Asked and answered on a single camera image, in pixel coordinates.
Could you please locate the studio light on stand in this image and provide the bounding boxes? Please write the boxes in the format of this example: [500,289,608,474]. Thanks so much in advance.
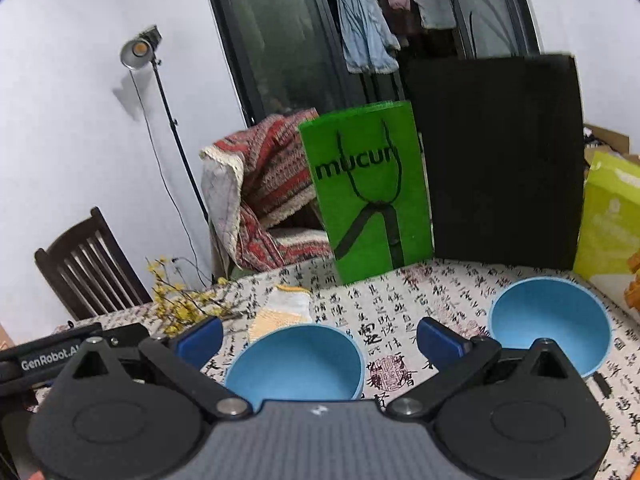
[120,24,211,226]

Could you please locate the black paper bag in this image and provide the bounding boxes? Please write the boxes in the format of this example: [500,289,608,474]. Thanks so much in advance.
[404,52,586,272]

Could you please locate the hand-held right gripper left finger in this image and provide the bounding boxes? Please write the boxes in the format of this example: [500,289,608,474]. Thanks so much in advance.
[60,316,253,422]

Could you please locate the hanging blue garment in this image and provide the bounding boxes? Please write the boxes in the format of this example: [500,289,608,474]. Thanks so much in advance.
[335,0,402,75]

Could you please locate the large blue bowl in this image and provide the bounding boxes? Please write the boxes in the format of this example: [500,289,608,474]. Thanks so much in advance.
[224,324,366,412]

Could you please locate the black light cable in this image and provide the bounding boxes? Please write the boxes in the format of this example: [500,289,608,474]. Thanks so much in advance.
[129,70,231,286]

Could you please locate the white lace-trimmed cloth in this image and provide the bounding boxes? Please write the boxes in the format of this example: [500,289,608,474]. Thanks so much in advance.
[200,146,246,266]

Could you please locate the yellow blossom branches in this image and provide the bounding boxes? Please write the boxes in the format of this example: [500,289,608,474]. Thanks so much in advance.
[145,256,251,338]

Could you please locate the brown cardboard box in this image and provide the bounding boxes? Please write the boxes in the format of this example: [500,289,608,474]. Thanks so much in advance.
[582,124,640,166]

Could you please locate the dark sliding glass door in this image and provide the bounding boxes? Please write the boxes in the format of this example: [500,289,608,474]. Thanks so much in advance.
[202,0,543,126]

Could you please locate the dark wooden chair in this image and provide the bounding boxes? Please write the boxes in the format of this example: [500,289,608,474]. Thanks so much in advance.
[34,206,153,321]

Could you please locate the calligraphy print tablecloth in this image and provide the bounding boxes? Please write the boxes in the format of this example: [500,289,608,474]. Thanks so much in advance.
[60,259,640,480]

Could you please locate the white yellow-dotted work glove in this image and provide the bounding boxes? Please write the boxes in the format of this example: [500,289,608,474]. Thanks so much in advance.
[247,284,313,346]

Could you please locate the green paper bag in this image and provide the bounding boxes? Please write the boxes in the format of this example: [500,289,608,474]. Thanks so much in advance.
[298,100,435,285]

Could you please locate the yellow-green snack box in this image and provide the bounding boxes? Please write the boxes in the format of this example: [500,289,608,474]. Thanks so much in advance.
[572,150,640,311]

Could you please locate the medium blue bowl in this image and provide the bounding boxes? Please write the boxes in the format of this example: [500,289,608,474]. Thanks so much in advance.
[487,276,612,380]

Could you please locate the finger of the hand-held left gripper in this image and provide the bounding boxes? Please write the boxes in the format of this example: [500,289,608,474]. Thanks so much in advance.
[97,323,151,351]

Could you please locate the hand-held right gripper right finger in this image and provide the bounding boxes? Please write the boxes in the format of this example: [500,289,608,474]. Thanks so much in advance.
[385,316,583,422]

